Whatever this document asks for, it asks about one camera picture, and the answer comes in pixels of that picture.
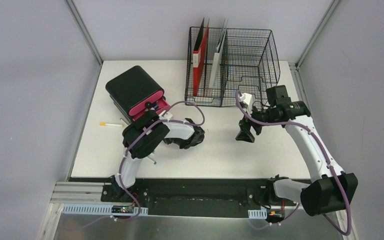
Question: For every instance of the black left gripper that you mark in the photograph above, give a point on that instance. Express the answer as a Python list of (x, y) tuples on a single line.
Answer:
[(190, 139)]

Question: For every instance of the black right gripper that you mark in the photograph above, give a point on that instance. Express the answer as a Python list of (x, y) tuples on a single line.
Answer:
[(245, 134)]

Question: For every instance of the teal white pen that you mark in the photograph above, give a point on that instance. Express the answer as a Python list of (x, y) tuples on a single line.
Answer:
[(153, 161)]

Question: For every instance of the black pink drawer unit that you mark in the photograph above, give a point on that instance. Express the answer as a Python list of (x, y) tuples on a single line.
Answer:
[(134, 91)]

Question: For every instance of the red notebook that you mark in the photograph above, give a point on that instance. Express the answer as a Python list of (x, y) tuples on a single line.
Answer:
[(199, 55)]

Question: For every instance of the grey notebook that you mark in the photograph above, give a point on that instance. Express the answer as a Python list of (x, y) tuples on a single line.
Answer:
[(218, 54)]

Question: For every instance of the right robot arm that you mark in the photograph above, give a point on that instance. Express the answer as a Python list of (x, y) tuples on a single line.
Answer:
[(331, 188)]

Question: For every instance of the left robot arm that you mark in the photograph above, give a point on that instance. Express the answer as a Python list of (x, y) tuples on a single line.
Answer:
[(144, 134)]

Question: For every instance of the white pen orange cap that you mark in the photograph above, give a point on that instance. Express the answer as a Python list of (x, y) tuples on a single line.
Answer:
[(112, 125)]

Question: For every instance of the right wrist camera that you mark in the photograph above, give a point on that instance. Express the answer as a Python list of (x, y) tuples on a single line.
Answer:
[(245, 101)]

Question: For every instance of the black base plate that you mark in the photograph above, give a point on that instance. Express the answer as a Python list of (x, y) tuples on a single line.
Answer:
[(217, 198)]

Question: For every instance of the black wire mesh organizer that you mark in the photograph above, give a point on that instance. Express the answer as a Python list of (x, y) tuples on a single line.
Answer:
[(249, 62)]

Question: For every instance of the white cable duct right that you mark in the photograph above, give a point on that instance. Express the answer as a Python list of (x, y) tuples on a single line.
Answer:
[(257, 214)]

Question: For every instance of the white cable duct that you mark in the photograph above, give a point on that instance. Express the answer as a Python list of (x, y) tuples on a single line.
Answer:
[(103, 209), (257, 214)]

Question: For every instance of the aluminium frame rail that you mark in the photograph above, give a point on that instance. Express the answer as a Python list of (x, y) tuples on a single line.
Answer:
[(77, 192)]

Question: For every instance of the white cable duct left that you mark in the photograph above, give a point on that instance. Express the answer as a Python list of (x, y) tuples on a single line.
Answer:
[(103, 209)]

